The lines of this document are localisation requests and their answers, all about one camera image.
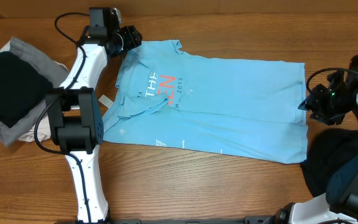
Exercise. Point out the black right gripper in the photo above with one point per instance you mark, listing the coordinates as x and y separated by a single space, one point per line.
330 119

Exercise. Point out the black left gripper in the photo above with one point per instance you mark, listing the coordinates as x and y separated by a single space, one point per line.
130 33

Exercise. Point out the light blue printed t-shirt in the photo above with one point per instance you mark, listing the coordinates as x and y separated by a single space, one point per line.
249 108

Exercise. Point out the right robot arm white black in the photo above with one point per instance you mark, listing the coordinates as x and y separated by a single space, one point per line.
339 203

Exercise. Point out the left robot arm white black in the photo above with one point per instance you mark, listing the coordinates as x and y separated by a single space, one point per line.
75 119

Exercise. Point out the black crumpled garment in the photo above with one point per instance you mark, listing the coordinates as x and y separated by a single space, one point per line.
329 151

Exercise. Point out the white tape piece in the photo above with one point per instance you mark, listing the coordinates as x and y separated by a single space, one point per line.
104 100

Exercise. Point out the folded grey garment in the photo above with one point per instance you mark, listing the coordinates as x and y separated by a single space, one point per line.
54 71

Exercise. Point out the folded black garment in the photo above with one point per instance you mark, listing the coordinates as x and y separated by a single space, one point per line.
21 88

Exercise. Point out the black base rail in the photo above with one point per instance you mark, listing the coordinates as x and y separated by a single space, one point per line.
179 221

